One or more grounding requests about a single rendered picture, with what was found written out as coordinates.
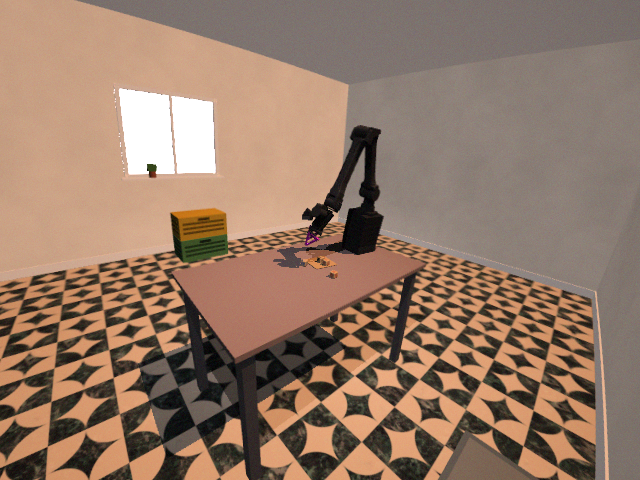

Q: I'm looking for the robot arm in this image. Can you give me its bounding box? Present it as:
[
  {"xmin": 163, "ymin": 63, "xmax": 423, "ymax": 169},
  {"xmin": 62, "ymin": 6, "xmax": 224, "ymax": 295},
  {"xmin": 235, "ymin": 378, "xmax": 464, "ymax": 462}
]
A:
[{"xmin": 302, "ymin": 125, "xmax": 381, "ymax": 229}]

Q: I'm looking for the orange mat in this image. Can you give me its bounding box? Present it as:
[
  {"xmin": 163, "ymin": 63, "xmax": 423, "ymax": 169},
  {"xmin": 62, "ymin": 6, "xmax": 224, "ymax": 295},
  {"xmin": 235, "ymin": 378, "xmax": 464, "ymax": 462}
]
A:
[{"xmin": 305, "ymin": 256, "xmax": 338, "ymax": 269}]

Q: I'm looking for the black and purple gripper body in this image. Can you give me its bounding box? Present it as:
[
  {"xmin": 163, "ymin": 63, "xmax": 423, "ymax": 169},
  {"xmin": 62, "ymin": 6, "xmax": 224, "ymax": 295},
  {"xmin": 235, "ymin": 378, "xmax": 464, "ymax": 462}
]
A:
[{"xmin": 309, "ymin": 221, "xmax": 328, "ymax": 236}]

